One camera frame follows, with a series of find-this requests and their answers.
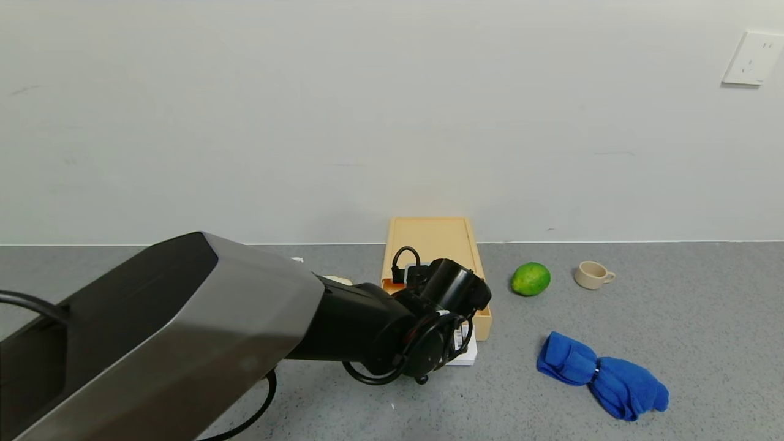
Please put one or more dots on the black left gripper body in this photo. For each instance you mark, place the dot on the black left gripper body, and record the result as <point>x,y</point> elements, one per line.
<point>460,340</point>

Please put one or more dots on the white bread slice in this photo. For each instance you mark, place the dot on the white bread slice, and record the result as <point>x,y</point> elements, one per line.
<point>340,280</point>

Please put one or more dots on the green lime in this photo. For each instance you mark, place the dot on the green lime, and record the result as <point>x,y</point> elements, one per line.
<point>530,279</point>

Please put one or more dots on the white wall socket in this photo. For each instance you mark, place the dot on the white wall socket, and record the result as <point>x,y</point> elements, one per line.
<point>752,59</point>

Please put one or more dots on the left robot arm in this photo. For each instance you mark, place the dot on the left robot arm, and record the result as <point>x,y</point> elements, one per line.
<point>184,331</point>

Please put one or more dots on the small beige cup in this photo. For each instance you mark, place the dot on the small beige cup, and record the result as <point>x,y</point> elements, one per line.
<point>590,275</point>

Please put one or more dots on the blue cloth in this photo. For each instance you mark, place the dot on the blue cloth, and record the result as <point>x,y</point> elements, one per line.
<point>621,386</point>

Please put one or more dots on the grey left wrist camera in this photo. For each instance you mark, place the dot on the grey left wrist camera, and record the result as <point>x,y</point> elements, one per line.
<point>416,267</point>

